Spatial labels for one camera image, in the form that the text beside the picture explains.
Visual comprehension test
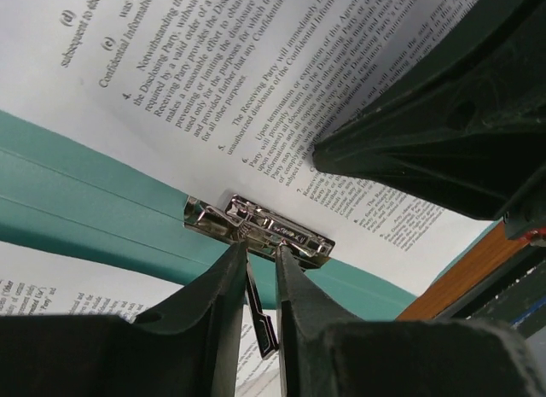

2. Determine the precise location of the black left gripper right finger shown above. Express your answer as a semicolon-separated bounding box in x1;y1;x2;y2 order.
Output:
276;245;542;396

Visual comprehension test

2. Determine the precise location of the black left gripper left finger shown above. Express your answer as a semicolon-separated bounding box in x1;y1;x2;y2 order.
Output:
1;243;247;396

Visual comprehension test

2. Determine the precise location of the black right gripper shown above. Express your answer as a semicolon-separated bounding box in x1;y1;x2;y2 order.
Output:
313;0;545;220

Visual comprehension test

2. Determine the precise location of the metal folder clip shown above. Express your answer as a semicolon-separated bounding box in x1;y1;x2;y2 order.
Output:
184;195;334;364

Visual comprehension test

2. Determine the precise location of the printed paper sheet top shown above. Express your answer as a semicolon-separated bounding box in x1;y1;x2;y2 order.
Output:
1;243;281;396

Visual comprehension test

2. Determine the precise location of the printed paper sheet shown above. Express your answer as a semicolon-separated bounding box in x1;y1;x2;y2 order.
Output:
1;0;490;295
1;243;281;396

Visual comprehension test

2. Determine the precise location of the teal file folder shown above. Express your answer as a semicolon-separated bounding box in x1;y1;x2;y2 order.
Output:
1;111;416;320

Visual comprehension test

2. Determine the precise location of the printed paper sheet bottom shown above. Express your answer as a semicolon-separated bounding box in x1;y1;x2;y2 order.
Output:
1;0;490;295

